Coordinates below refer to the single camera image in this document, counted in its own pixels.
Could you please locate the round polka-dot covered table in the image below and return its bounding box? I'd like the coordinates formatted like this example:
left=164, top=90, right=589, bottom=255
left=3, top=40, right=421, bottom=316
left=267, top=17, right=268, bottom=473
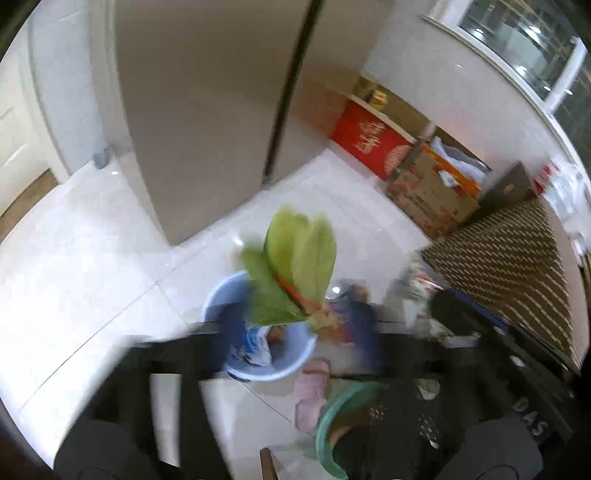
left=418, top=198, right=583, bottom=376

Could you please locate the green leafy vegetable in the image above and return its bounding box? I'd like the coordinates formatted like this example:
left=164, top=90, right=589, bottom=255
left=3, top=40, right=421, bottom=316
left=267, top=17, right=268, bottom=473
left=240, top=208, right=339, bottom=334

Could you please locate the green plastic stool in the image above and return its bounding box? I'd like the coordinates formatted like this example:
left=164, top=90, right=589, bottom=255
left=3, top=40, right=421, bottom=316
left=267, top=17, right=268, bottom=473
left=316, top=382, right=394, bottom=480

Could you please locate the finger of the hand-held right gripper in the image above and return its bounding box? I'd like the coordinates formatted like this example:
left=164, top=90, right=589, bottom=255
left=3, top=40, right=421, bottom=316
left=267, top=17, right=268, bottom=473
left=427, top=288, right=512, bottom=344

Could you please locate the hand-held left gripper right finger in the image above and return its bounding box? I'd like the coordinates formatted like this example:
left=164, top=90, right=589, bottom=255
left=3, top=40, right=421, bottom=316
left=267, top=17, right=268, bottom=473
left=344, top=298, right=514, bottom=444

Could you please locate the white door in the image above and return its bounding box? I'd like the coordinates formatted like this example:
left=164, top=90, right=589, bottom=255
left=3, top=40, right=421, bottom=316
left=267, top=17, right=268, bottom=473
left=0, top=60, right=62, bottom=219

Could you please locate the printed wrapper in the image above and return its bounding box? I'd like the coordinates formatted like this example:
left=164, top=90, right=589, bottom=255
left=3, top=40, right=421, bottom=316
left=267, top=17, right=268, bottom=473
left=394, top=261, right=441, bottom=325

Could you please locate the printed brown cardboard box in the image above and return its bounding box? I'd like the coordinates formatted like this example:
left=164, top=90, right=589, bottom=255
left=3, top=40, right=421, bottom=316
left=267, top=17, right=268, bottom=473
left=385, top=138, right=491, bottom=241

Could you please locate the white framed window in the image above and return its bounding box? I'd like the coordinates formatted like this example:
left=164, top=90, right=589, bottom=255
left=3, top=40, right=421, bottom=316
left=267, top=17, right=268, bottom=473
left=422, top=0, right=591, bottom=155

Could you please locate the white plastic bag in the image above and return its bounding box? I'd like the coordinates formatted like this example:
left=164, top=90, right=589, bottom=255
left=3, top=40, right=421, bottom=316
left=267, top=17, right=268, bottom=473
left=533, top=157, right=591, bottom=241

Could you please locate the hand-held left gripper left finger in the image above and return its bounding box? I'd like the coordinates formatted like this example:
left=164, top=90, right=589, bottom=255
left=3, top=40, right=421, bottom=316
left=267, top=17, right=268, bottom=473
left=104, top=299, right=253, bottom=480

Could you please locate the white and blue wrapper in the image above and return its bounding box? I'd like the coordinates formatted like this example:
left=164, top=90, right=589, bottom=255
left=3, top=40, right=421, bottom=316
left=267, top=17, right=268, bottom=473
left=231, top=323, right=274, bottom=368

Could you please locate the blue plastic bucket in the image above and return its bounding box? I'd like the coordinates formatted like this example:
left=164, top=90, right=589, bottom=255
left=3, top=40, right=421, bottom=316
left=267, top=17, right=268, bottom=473
left=203, top=271, right=318, bottom=383

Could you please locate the pink slipper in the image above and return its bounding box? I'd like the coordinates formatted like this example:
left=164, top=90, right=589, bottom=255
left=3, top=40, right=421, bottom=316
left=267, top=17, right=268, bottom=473
left=302, top=360, right=332, bottom=385
left=294, top=375, right=328, bottom=433

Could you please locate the silver double door refrigerator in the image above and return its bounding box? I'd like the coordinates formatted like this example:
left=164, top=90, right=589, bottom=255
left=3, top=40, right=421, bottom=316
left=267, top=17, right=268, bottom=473
left=90, top=0, right=394, bottom=248

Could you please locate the red cardboard box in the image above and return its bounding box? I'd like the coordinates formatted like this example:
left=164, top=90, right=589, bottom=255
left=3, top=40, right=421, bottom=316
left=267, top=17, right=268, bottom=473
left=330, top=74, right=435, bottom=182

